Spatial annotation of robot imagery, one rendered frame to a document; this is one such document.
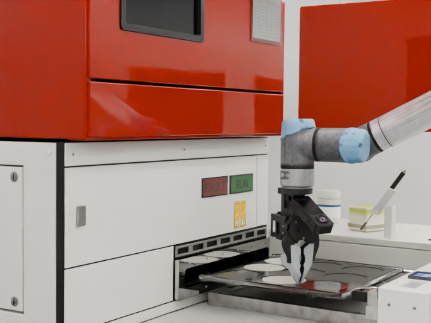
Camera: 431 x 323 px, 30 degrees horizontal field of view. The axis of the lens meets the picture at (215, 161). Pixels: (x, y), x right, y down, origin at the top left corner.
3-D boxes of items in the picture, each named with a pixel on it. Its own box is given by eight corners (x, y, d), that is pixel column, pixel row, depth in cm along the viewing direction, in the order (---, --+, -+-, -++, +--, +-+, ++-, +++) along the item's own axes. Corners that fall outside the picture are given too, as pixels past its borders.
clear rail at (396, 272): (338, 300, 169) (338, 293, 169) (399, 272, 201) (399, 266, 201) (344, 300, 169) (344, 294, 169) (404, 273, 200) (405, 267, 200)
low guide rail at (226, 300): (207, 304, 194) (208, 291, 194) (211, 302, 196) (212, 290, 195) (410, 336, 167) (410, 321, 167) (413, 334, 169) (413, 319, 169)
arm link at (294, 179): (321, 168, 178) (290, 170, 174) (320, 190, 178) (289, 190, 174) (301, 166, 184) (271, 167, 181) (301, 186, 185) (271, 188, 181)
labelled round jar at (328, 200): (312, 222, 238) (313, 190, 237) (322, 220, 244) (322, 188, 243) (334, 224, 234) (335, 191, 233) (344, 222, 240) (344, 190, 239)
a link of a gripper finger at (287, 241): (298, 261, 180) (299, 222, 179) (303, 262, 178) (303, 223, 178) (280, 263, 178) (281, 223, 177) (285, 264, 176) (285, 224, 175)
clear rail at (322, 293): (197, 280, 188) (197, 274, 188) (200, 279, 190) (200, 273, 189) (344, 300, 169) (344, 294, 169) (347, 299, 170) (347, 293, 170)
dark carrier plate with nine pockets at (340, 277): (204, 277, 189) (204, 275, 189) (273, 257, 218) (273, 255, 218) (340, 296, 171) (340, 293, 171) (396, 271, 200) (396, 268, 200)
